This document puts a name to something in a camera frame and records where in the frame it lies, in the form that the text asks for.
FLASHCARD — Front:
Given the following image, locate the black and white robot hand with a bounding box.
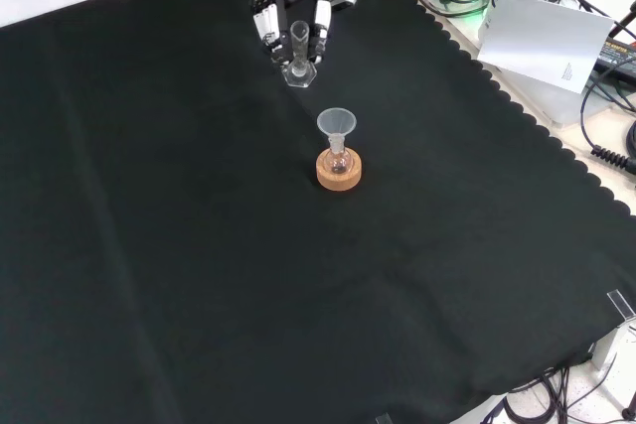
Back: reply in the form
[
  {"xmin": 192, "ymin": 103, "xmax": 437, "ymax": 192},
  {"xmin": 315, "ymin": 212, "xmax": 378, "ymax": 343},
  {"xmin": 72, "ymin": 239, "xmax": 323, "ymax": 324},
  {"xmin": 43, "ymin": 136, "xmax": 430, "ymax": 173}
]
[{"xmin": 230, "ymin": 0, "xmax": 361, "ymax": 67}]

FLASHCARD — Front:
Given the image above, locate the clear graduated cylinder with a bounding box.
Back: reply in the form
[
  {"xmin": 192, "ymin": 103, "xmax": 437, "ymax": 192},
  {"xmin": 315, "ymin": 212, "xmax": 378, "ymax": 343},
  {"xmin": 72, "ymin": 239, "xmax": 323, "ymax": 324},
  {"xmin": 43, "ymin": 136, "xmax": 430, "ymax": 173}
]
[{"xmin": 282, "ymin": 20, "xmax": 319, "ymax": 90}]

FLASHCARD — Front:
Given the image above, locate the round-bottom glass flask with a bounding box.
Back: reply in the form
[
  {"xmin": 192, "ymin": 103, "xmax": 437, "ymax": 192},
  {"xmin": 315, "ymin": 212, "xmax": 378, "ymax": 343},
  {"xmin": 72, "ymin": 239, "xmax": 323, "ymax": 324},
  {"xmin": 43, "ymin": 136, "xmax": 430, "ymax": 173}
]
[{"xmin": 325, "ymin": 134, "xmax": 355, "ymax": 176}]

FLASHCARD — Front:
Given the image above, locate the clear plastic funnel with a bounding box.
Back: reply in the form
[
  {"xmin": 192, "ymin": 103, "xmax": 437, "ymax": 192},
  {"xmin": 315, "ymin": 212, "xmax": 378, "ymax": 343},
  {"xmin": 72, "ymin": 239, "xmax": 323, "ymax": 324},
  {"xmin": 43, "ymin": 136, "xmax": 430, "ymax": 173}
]
[{"xmin": 316, "ymin": 107, "xmax": 358, "ymax": 148}]

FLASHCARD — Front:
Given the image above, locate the black bench cloth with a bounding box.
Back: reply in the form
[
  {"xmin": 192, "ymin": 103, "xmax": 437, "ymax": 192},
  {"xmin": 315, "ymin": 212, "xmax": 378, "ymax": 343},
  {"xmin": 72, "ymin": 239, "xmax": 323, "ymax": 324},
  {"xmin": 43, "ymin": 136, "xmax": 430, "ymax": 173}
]
[{"xmin": 0, "ymin": 0, "xmax": 636, "ymax": 424}]

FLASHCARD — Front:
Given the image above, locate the white paper sheet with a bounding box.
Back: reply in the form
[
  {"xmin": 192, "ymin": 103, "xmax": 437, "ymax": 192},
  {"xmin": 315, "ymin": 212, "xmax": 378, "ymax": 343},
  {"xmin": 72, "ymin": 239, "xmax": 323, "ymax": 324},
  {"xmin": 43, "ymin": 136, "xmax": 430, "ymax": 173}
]
[{"xmin": 476, "ymin": 0, "xmax": 616, "ymax": 95}]

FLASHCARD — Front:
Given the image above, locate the white plastic box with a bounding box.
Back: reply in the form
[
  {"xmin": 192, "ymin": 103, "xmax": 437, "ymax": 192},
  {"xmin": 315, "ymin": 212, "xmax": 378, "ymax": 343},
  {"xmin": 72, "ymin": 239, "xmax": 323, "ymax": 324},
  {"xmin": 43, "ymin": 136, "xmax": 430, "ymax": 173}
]
[{"xmin": 501, "ymin": 69, "xmax": 593, "ymax": 128}]

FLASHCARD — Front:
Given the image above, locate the black power adapter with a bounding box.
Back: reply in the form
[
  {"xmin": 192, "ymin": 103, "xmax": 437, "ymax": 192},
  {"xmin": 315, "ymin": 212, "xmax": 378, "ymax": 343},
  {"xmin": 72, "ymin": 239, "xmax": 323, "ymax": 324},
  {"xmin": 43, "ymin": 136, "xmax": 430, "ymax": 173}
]
[{"xmin": 593, "ymin": 39, "xmax": 636, "ymax": 75}]

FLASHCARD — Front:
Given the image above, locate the cork ring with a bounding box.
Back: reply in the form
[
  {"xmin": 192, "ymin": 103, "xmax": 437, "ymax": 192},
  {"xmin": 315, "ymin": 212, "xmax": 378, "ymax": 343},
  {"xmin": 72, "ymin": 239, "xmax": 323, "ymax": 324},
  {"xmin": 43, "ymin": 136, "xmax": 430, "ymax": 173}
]
[{"xmin": 315, "ymin": 147, "xmax": 363, "ymax": 193}]

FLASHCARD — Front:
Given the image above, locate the black coiled cable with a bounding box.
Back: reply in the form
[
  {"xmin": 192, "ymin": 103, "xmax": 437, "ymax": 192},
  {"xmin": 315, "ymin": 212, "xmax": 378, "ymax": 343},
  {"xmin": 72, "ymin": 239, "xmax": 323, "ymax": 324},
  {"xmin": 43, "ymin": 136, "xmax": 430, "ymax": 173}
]
[{"xmin": 579, "ymin": 71, "xmax": 636, "ymax": 173}]

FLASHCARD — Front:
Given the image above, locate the black floor cable bundle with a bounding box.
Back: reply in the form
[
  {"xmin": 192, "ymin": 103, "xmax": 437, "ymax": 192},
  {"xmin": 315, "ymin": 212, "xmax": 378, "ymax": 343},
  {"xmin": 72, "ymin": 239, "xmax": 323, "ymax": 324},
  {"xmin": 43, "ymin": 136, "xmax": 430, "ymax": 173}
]
[{"xmin": 479, "ymin": 363, "xmax": 636, "ymax": 424}]

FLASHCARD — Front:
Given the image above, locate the white metal bracket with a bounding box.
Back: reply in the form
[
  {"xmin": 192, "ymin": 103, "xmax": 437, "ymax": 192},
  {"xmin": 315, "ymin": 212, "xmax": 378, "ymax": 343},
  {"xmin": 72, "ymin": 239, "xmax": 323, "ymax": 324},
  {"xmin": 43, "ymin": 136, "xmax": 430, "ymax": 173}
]
[{"xmin": 590, "ymin": 317, "xmax": 636, "ymax": 408}]

